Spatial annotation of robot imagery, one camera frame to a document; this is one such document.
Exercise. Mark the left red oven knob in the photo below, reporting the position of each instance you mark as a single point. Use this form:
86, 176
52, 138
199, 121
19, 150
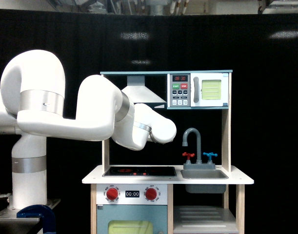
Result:
112, 194

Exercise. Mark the red faucet handle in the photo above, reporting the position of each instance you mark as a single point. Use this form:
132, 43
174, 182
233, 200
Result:
188, 157

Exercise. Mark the teal toy oven door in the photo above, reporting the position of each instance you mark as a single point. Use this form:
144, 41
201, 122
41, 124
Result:
120, 218

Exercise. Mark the blue C-clamp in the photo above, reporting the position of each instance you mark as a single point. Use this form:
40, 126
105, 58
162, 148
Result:
43, 212

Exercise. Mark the grey lower shelf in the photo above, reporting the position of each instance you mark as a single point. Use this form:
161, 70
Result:
204, 220

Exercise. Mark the white toy microwave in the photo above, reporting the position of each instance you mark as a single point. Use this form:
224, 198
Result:
199, 89

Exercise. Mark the grey toy sink basin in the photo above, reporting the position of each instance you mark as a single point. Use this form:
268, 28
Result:
202, 178

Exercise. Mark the black backdrop curtain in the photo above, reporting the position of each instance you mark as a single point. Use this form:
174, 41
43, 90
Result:
262, 51

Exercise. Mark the black toy stovetop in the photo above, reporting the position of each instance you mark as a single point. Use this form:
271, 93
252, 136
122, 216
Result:
163, 171

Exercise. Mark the red oven knob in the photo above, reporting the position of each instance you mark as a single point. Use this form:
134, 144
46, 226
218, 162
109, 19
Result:
151, 194
112, 194

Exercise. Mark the right red oven knob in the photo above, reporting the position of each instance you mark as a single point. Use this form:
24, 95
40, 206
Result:
151, 194

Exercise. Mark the grey toy range hood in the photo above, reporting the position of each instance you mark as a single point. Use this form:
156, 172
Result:
139, 93

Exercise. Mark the wooden toy kitchen frame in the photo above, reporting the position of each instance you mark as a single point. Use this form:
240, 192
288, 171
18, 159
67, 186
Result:
198, 131

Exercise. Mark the blue faucet handle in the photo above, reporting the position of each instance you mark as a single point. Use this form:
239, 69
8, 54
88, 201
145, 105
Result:
210, 155

